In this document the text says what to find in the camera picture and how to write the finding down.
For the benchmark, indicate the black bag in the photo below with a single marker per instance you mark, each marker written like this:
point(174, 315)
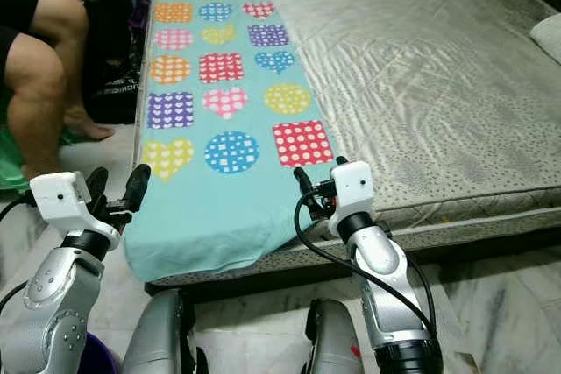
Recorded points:
point(118, 67)

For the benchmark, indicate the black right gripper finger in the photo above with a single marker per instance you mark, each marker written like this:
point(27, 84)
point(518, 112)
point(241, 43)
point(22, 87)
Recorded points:
point(305, 183)
point(341, 161)

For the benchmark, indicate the silver left robot leg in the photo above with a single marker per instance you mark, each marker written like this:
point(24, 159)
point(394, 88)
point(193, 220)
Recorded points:
point(162, 339)

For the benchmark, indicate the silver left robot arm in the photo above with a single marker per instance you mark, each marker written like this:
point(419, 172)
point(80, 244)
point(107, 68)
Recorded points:
point(61, 313)

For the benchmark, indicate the green plastic stool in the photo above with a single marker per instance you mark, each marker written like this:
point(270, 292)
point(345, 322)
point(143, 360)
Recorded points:
point(10, 164)

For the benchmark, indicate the teal blanket with colourful hearts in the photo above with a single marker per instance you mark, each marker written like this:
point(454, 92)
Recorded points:
point(228, 208)

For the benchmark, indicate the purple plastic bucket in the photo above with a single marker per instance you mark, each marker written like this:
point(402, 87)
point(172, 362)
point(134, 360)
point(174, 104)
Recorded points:
point(101, 358)

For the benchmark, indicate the white patterned mattress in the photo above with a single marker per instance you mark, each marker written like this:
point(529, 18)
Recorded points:
point(421, 85)

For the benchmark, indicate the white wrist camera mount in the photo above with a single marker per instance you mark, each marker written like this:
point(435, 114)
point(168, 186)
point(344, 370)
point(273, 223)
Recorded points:
point(352, 194)
point(66, 203)

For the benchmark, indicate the adult in black shorts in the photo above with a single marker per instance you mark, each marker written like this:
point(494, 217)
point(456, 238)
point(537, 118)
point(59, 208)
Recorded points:
point(44, 59)

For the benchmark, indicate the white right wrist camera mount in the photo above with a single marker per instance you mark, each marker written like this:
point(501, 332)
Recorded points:
point(352, 194)

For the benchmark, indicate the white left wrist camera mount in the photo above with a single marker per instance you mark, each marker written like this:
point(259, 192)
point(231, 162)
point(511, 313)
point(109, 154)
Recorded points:
point(66, 203)

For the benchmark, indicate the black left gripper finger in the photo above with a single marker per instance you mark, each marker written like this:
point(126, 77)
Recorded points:
point(137, 186)
point(96, 183)

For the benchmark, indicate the silver right robot leg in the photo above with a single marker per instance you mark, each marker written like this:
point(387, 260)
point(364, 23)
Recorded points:
point(333, 343)

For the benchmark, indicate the silver robot leg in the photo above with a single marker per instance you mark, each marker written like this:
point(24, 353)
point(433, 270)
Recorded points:
point(162, 339)
point(333, 343)

